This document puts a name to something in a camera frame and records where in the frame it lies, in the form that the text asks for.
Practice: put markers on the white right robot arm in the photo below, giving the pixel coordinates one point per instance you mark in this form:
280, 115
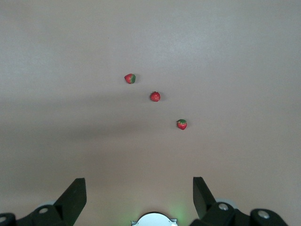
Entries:
156, 220

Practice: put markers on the brown table cover mat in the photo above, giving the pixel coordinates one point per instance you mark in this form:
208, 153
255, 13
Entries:
70, 70

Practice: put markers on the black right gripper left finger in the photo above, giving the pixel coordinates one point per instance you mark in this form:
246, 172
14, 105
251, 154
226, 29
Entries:
70, 202

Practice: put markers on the red strawberry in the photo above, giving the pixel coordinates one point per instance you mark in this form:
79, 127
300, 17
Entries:
182, 124
130, 78
155, 96

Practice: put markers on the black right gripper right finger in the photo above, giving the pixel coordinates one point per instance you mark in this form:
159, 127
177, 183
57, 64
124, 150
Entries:
204, 204

